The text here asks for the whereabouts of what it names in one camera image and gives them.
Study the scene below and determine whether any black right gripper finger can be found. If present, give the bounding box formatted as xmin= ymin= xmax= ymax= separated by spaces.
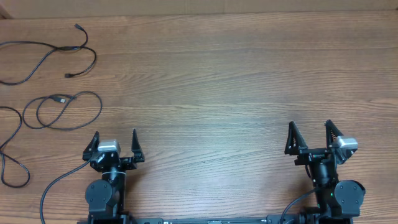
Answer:
xmin=284 ymin=121 xmax=308 ymax=156
xmin=324 ymin=119 xmax=343 ymax=149

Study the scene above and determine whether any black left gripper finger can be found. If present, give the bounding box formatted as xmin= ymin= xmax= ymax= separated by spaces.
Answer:
xmin=131 ymin=129 xmax=145 ymax=163
xmin=82 ymin=131 xmax=100 ymax=161

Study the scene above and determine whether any black USB cable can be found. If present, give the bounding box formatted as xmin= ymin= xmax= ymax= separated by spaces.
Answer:
xmin=22 ymin=91 xmax=103 ymax=131

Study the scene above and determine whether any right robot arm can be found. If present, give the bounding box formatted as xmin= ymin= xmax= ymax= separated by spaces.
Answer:
xmin=279 ymin=120 xmax=366 ymax=223

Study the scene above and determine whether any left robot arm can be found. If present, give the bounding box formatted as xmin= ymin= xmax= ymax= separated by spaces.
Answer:
xmin=82 ymin=130 xmax=145 ymax=224

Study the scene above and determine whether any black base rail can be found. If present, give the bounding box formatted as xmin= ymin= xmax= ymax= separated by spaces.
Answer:
xmin=132 ymin=215 xmax=281 ymax=224

